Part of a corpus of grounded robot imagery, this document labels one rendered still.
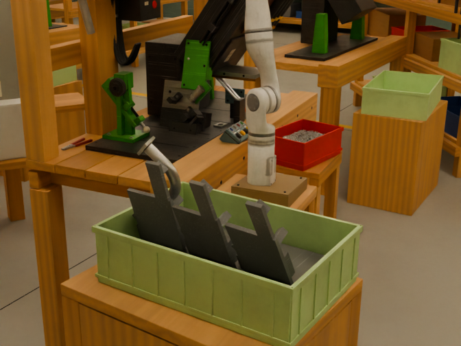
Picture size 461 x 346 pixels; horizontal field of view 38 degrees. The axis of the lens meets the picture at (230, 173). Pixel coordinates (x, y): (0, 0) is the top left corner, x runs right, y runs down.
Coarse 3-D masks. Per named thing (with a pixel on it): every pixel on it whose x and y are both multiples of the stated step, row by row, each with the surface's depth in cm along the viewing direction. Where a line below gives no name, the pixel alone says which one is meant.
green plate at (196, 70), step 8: (192, 40) 287; (192, 48) 287; (200, 48) 285; (208, 48) 284; (192, 56) 287; (200, 56) 285; (208, 56) 284; (184, 64) 289; (192, 64) 287; (200, 64) 286; (208, 64) 285; (184, 72) 289; (192, 72) 287; (200, 72) 286; (208, 72) 289; (184, 80) 289; (192, 80) 288; (200, 80) 286; (184, 88) 289; (192, 88) 288
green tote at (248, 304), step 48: (96, 240) 184; (144, 240) 174; (288, 240) 198; (336, 240) 189; (144, 288) 179; (192, 288) 169; (240, 288) 160; (288, 288) 152; (336, 288) 177; (288, 336) 157
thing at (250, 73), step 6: (228, 66) 306; (234, 66) 306; (240, 66) 307; (216, 72) 296; (222, 72) 295; (228, 72) 294; (234, 72) 293; (240, 72) 294; (246, 72) 294; (252, 72) 294; (258, 72) 294; (228, 78) 295; (234, 78) 293; (240, 78) 292; (246, 78) 291; (252, 78) 290
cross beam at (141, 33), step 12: (144, 24) 329; (156, 24) 331; (168, 24) 341; (180, 24) 353; (192, 24) 365; (132, 36) 313; (144, 36) 322; (156, 36) 333; (60, 48) 267; (72, 48) 274; (132, 48) 315; (60, 60) 268; (72, 60) 275
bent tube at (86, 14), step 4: (80, 0) 235; (84, 0) 236; (80, 4) 236; (84, 4) 236; (80, 8) 237; (84, 8) 236; (88, 8) 238; (84, 12) 237; (88, 12) 238; (84, 16) 238; (88, 16) 238; (84, 20) 238; (88, 20) 238; (84, 24) 240; (88, 24) 239; (92, 24) 240; (88, 28) 240; (92, 28) 240; (88, 32) 240; (92, 32) 241
